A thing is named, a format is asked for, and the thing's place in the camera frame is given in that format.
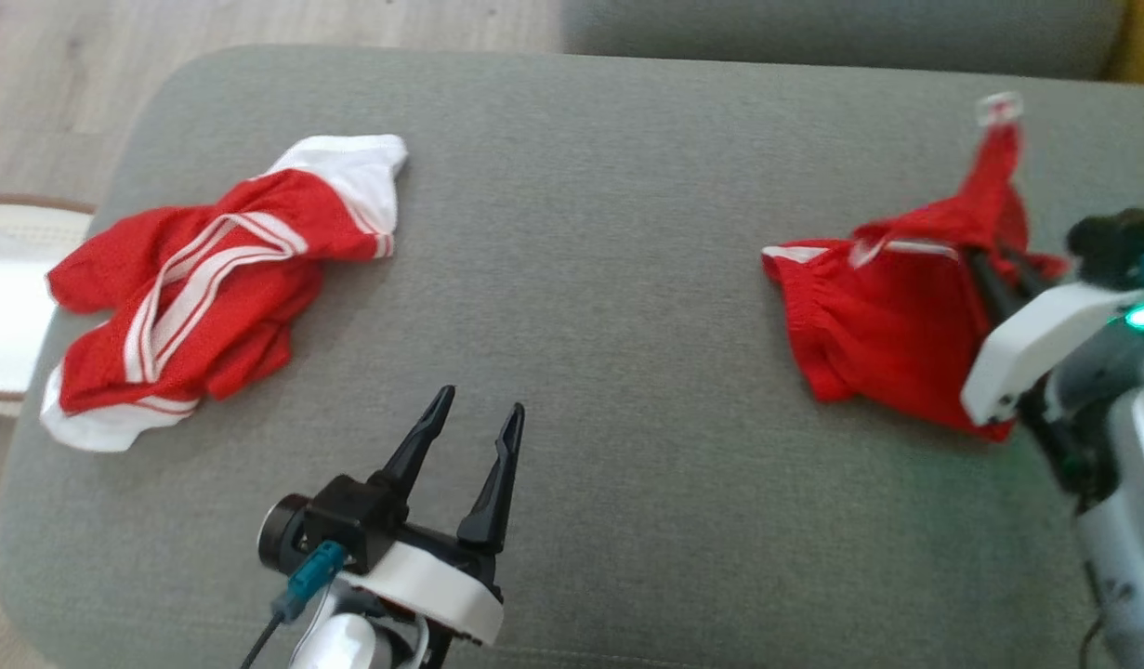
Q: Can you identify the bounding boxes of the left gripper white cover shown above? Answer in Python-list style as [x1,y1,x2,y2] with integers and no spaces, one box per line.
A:
[339,385,526,647]

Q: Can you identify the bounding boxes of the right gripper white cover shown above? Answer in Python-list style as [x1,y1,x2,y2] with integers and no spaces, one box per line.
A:
[960,246,1144,428]

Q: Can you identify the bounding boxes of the red shorts with white trim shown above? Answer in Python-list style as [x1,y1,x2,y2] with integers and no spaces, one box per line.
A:
[760,93,1070,442]

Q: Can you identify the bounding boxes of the red white number jersey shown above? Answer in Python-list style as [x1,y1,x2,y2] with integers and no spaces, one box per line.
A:
[40,135,410,453]

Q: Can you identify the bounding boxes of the small grey sofa cushion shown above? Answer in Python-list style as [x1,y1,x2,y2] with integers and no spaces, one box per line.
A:
[562,0,1130,80]

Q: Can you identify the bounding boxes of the white laundry basket brown rim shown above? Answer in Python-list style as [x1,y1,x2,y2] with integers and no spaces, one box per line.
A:
[0,193,97,419]

